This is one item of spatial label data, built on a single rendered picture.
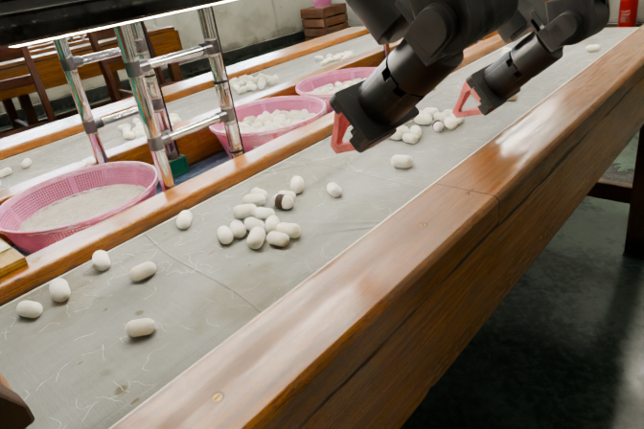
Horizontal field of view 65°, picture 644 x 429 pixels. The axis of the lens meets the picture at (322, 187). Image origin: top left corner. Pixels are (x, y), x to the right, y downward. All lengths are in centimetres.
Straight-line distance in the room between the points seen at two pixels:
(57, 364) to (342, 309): 30
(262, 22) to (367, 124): 649
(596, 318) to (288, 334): 134
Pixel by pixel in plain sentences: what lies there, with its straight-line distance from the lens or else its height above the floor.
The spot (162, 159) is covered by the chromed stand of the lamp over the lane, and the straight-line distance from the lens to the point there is 86.
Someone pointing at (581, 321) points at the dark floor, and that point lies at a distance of 171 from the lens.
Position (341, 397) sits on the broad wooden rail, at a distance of 51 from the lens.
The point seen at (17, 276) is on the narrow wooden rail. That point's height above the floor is 76.
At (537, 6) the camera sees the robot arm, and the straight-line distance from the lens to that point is 84.
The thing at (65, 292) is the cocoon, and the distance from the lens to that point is 70.
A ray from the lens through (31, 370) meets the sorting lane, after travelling 62.
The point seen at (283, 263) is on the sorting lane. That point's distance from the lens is 63.
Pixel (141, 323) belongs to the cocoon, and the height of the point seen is 76.
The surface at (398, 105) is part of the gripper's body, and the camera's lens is 53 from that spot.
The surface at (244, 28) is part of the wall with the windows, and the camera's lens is 685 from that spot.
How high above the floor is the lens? 108
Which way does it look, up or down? 25 degrees down
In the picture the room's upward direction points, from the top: 9 degrees counter-clockwise
